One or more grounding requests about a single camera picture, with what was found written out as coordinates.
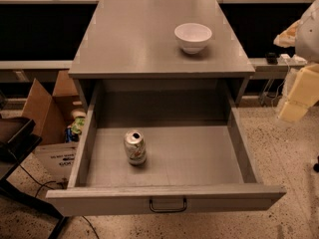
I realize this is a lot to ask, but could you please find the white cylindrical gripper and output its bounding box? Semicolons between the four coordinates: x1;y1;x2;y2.
278;64;319;122

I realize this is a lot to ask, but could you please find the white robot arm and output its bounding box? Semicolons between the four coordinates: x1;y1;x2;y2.
273;0;319;122

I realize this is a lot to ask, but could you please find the black metal drawer handle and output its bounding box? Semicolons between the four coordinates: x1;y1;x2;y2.
149;198;187;213

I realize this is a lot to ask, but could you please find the black floor cable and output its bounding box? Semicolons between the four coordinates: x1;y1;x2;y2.
8;149;101;239

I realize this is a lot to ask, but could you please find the white cable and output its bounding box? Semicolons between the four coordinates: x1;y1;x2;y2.
270;62;292;110

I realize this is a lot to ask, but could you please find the white power strip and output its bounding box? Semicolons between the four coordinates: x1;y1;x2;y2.
279;54;307;65

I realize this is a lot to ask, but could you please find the brown cardboard box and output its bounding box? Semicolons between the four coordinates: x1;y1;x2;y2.
22;70;82;182

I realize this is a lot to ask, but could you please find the silver green 7up can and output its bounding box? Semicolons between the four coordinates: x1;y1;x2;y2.
124;129;147;165

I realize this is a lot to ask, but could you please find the grey open top drawer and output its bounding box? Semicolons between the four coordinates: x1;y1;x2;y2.
46;80;286;216

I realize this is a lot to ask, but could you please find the grey cabinet counter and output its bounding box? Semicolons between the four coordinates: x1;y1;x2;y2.
69;0;254;106

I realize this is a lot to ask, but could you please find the white ceramic bowl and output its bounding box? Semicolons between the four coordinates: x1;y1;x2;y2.
174;23;212;54

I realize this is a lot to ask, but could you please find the black adapter on ledge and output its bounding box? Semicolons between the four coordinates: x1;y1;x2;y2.
265;53;278;65

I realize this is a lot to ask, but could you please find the green white bottle in box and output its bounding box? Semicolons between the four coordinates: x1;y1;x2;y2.
68;109;86;134

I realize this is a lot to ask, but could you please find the blue can in box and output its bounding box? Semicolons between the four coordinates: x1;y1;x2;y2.
65;127;79;142

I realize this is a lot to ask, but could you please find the black chair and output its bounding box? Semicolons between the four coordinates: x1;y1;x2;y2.
0;117;68;239

